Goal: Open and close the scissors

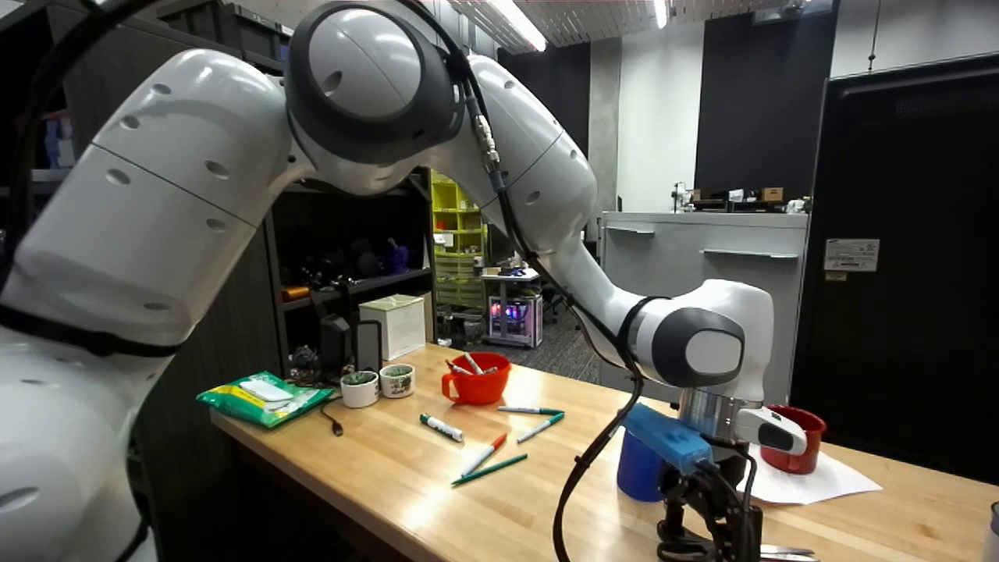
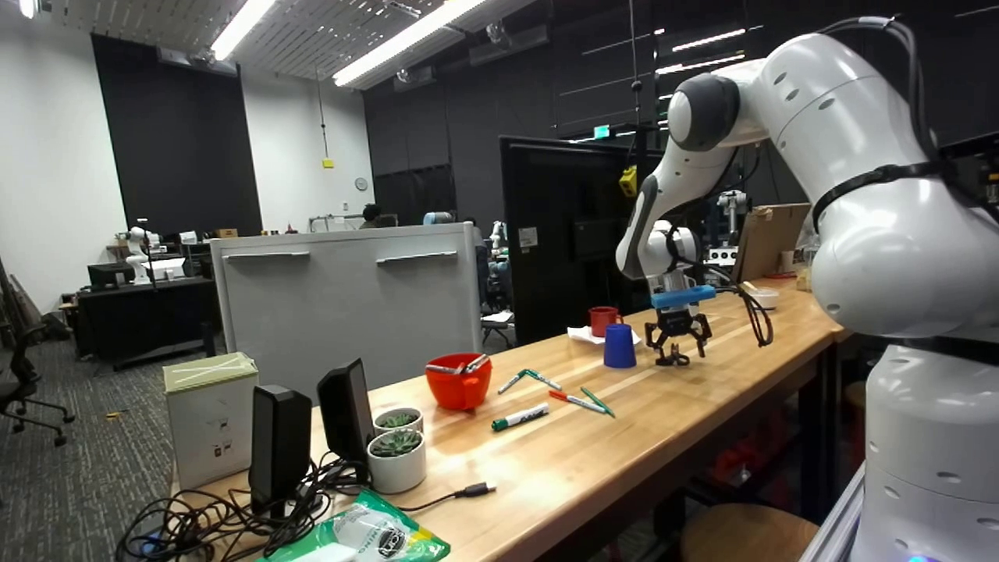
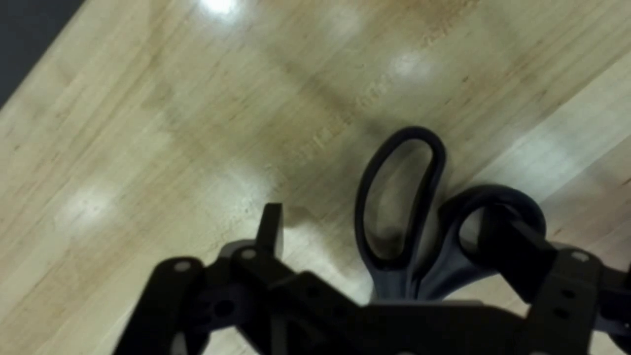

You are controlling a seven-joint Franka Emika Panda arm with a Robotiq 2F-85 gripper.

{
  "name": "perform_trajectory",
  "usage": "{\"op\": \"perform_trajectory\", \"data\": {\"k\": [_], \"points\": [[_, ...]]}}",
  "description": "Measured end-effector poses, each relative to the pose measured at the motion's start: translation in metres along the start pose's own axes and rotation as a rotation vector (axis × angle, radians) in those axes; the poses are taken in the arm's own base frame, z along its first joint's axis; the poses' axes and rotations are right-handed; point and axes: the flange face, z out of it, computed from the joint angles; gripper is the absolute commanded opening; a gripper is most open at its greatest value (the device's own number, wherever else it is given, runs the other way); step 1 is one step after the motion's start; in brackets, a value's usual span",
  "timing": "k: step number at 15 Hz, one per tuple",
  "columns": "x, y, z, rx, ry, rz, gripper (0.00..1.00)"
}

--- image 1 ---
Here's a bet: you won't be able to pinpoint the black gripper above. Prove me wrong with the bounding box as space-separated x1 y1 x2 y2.
656 446 769 562

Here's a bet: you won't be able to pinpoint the black handled scissors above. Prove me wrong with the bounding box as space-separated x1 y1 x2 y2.
652 525 821 562

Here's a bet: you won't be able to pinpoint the dark red mug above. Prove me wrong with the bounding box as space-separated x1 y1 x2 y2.
760 404 830 478

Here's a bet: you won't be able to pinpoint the white paper sheet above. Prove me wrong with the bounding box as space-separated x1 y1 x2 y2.
745 441 887 508

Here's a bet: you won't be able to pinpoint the green pen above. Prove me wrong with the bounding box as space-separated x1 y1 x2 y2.
450 454 532 491
515 410 568 450

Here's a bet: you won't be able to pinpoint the orange pen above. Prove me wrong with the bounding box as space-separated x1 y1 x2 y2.
462 431 513 482

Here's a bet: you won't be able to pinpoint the black cabinet door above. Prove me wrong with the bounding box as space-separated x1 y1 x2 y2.
789 56 999 488

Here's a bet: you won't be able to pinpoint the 3D printer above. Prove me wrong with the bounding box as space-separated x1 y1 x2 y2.
485 291 548 351

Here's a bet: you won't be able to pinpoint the white marker green cap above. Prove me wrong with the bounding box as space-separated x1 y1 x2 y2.
418 412 469 446

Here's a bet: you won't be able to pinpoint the pale spoon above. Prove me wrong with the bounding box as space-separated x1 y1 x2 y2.
447 351 490 382

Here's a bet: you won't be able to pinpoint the white paper label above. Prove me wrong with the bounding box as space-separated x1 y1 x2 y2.
823 236 885 277

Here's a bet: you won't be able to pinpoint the small white plant pot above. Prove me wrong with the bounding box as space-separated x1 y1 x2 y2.
379 361 418 404
338 370 384 410

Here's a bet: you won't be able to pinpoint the white box device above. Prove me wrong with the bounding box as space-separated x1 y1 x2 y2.
356 291 431 370

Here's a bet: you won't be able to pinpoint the yellow storage bin rack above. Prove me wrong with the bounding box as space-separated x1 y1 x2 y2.
429 169 494 312

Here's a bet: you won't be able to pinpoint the black desktop speaker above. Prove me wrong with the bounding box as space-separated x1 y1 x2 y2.
318 312 356 379
353 320 387 375

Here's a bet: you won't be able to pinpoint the green wipes packet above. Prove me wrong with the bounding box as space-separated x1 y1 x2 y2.
197 370 338 431

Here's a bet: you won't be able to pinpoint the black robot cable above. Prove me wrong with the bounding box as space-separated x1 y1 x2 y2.
410 0 652 562

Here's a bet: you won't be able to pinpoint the orange-red bowl with handle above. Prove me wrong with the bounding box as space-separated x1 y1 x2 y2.
440 351 515 410

